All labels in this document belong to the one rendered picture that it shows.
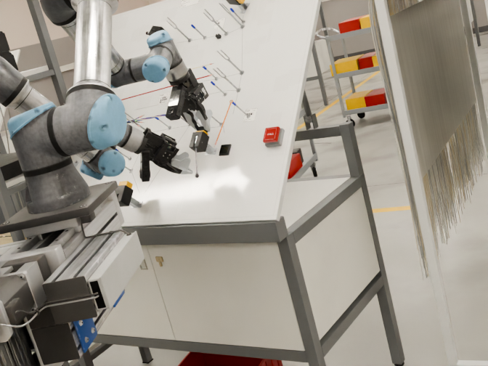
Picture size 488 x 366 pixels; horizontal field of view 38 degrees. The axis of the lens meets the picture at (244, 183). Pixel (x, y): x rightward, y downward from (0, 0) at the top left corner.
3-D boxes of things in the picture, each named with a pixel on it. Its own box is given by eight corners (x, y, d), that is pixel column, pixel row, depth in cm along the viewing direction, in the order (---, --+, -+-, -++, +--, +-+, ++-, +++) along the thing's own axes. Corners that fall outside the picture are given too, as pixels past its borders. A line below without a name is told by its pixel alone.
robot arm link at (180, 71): (175, 69, 218) (155, 72, 223) (181, 81, 220) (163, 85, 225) (186, 57, 223) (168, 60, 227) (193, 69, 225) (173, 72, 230)
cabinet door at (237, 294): (303, 352, 224) (274, 239, 215) (174, 341, 256) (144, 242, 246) (307, 348, 226) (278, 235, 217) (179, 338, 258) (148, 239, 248)
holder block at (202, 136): (195, 152, 233) (188, 147, 231) (200, 137, 235) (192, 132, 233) (205, 152, 231) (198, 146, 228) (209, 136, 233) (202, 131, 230)
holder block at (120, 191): (125, 229, 244) (106, 218, 237) (134, 197, 249) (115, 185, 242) (135, 229, 242) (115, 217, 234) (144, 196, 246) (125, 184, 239)
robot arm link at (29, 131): (36, 161, 172) (18, 108, 169) (85, 150, 168) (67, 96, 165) (11, 175, 161) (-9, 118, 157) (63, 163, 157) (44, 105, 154)
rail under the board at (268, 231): (279, 242, 210) (274, 222, 208) (30, 247, 278) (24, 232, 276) (288, 235, 214) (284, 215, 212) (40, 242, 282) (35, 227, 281)
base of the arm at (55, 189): (78, 205, 159) (64, 163, 156) (17, 218, 161) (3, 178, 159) (99, 186, 173) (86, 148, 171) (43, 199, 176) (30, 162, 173)
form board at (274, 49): (29, 232, 278) (25, 230, 277) (99, 22, 317) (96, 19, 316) (279, 221, 210) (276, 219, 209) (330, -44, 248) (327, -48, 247)
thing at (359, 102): (436, 105, 735) (416, 2, 710) (426, 117, 693) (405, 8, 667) (347, 120, 782) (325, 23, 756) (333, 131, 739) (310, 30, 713)
